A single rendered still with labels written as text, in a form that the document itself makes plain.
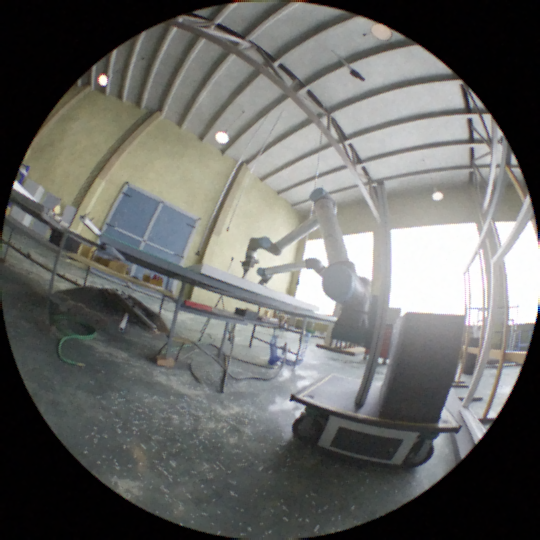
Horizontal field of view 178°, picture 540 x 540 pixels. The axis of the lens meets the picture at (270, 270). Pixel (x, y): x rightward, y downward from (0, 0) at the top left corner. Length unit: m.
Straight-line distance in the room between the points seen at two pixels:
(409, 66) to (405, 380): 8.24
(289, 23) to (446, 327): 8.00
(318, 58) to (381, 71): 2.20
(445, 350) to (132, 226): 8.29
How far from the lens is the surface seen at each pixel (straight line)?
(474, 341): 4.57
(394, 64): 8.03
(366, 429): 0.94
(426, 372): 0.95
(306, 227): 1.27
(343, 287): 0.71
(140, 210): 8.09
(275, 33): 7.87
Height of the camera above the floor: 0.72
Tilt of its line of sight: 14 degrees up
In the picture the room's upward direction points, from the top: 14 degrees clockwise
